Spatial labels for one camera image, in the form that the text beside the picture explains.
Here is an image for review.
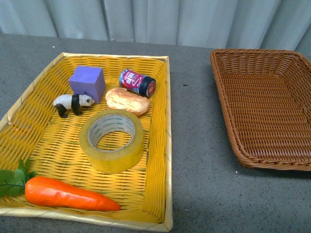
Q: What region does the brown wicker basket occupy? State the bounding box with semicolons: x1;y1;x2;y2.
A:
210;49;311;171

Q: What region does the purple foam block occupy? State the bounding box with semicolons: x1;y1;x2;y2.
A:
69;66;106;103

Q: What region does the yellow woven basket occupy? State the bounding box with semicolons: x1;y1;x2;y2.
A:
0;53;173;232

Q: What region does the toy bread croissant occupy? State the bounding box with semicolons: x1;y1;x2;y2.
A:
105;87;150;116

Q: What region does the orange toy carrot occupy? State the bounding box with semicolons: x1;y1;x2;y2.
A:
0;160;121;211

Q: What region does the grey curtain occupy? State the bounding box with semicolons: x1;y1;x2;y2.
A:
0;0;311;54

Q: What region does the red labelled small bottle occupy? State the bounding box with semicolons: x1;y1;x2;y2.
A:
119;69;156;98

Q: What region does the toy panda figure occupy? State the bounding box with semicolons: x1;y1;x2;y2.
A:
53;93;95;118

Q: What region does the yellow packing tape roll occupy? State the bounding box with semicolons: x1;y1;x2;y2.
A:
79;109;144;174

